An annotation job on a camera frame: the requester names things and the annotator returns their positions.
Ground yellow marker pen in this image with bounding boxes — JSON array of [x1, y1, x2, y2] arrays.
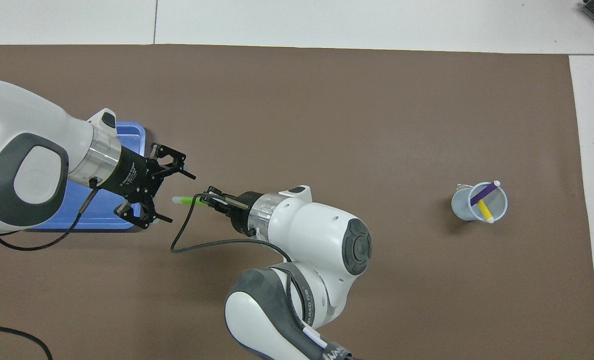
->
[[478, 200, 496, 224]]

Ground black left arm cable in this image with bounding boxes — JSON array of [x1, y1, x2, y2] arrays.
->
[[0, 177, 100, 360]]

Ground blue plastic tray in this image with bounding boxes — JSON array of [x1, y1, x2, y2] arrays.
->
[[27, 121, 146, 232]]

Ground translucent plastic cup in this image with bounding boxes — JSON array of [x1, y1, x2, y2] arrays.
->
[[451, 181, 508, 224]]

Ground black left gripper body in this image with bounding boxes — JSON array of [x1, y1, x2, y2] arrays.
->
[[99, 149, 162, 203]]

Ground green marker pen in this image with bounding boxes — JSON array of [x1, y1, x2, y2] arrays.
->
[[172, 195, 210, 207]]

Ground purple marker pen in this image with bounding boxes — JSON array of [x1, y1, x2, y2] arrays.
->
[[470, 180, 501, 206]]

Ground brown table mat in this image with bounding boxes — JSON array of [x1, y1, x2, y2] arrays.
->
[[0, 44, 594, 360]]

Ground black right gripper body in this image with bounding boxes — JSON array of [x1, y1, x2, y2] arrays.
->
[[222, 192, 257, 236]]

